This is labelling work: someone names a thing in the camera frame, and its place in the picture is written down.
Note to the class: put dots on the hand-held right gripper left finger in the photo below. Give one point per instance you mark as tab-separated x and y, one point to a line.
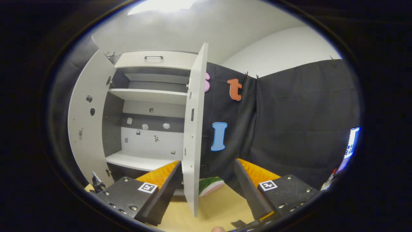
165	193

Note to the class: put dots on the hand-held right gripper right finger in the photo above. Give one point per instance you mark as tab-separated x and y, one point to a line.
248	190

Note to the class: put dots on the white cabinet door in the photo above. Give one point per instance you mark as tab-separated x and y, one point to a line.
90	145
194	129

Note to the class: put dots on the white and grey cabinet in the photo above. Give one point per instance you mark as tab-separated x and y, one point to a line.
148	95

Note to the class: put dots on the cream cabinet drawer front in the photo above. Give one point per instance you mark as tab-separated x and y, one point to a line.
173	61

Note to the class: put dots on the watermelon slice toy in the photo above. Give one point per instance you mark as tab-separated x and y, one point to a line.
210	185

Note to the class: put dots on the black backdrop cloth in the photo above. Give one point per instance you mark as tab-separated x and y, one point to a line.
289	122

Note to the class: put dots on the white and red object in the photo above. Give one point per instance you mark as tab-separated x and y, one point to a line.
328	182

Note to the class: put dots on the lit computer monitor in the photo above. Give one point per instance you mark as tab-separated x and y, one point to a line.
352	141

